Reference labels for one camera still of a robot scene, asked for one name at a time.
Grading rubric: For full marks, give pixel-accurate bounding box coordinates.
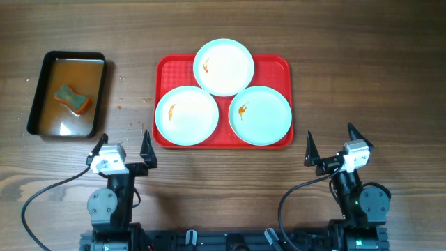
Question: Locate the orange green sponge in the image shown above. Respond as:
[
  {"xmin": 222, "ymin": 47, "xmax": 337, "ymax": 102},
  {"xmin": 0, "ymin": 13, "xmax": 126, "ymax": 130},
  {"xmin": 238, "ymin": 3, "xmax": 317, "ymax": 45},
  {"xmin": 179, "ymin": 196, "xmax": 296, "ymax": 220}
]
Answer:
[{"xmin": 53, "ymin": 84, "xmax": 91, "ymax": 116}]

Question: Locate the black water tray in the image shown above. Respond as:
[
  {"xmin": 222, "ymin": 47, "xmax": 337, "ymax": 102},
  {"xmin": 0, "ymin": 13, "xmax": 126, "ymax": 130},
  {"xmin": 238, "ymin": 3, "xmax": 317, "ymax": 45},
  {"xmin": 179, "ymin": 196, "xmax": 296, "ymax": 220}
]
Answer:
[{"xmin": 26, "ymin": 51, "xmax": 107, "ymax": 138}]

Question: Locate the red plastic serving tray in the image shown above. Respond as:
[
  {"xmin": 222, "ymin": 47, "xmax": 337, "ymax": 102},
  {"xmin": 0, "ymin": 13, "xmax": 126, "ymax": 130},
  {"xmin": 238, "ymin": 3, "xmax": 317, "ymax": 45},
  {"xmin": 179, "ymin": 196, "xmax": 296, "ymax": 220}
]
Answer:
[{"xmin": 153, "ymin": 54, "xmax": 293, "ymax": 149}]

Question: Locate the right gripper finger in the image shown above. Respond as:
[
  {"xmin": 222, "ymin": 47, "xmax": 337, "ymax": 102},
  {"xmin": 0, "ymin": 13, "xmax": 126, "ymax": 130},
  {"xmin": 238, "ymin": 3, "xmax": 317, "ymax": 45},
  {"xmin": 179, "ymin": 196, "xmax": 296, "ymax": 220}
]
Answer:
[
  {"xmin": 348, "ymin": 123, "xmax": 374, "ymax": 149},
  {"xmin": 304, "ymin": 131, "xmax": 320, "ymax": 167}
]

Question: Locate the light blue plate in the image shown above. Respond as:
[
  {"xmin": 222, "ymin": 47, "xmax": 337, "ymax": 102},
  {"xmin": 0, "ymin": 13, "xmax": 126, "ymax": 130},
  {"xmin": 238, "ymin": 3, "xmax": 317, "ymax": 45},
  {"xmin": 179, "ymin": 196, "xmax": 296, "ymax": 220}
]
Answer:
[
  {"xmin": 192, "ymin": 38, "xmax": 255, "ymax": 97},
  {"xmin": 228, "ymin": 86, "xmax": 292, "ymax": 146},
  {"xmin": 155, "ymin": 86, "xmax": 220, "ymax": 146}
]

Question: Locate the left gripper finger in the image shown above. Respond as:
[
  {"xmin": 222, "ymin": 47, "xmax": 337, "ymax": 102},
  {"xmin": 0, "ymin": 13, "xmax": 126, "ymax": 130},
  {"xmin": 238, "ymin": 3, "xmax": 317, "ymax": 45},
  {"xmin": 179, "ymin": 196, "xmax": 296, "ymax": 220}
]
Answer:
[
  {"xmin": 89, "ymin": 133, "xmax": 108, "ymax": 156},
  {"xmin": 139, "ymin": 130, "xmax": 157, "ymax": 169}
]

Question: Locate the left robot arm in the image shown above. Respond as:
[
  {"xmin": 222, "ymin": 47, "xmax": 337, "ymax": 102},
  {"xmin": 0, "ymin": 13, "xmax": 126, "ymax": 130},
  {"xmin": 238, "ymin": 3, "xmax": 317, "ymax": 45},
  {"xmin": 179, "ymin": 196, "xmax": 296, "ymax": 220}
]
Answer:
[{"xmin": 79, "ymin": 131, "xmax": 157, "ymax": 251}]

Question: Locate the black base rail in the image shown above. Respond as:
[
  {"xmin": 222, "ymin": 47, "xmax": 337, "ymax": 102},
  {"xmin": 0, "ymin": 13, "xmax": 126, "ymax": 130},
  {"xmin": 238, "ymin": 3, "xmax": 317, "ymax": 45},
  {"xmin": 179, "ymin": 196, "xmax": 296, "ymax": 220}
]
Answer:
[{"xmin": 79, "ymin": 228, "xmax": 390, "ymax": 251}]

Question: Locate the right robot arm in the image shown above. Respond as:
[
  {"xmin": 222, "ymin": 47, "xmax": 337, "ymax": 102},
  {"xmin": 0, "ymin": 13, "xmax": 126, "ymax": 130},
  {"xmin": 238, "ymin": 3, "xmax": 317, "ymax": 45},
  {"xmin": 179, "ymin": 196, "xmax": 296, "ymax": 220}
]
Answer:
[{"xmin": 296, "ymin": 123, "xmax": 391, "ymax": 250}]

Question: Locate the right black cable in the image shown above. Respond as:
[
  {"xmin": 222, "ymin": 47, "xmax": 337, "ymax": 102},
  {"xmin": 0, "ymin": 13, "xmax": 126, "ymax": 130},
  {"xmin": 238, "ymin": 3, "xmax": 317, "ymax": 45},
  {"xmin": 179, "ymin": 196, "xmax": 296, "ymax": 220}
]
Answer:
[{"xmin": 277, "ymin": 163, "xmax": 346, "ymax": 251}]

